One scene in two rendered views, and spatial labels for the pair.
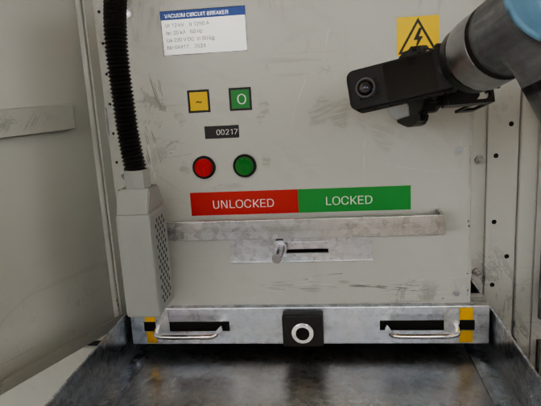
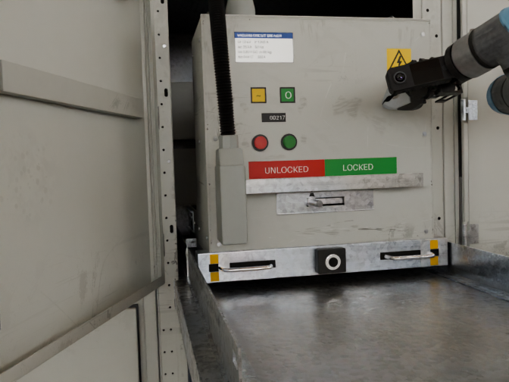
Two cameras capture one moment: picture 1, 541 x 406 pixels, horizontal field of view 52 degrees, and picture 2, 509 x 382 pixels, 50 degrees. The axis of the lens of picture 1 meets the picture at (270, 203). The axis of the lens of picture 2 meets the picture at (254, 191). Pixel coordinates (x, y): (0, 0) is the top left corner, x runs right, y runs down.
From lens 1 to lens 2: 0.53 m
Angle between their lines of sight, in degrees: 20
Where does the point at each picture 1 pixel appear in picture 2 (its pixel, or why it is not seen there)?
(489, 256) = not seen: hidden behind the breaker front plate
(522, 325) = not seen: hidden behind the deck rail
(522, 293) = not seen: hidden behind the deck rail
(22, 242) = (114, 199)
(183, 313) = (241, 255)
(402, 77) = (422, 72)
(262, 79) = (302, 82)
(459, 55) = (464, 54)
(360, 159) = (365, 139)
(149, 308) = (240, 236)
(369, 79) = (401, 72)
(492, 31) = (491, 38)
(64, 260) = (131, 223)
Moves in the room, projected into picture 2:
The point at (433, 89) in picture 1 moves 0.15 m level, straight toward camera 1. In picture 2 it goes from (441, 78) to (477, 63)
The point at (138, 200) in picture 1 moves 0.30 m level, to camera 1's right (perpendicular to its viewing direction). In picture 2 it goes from (235, 155) to (380, 151)
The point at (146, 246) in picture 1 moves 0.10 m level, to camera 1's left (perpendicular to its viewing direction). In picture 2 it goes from (242, 189) to (187, 191)
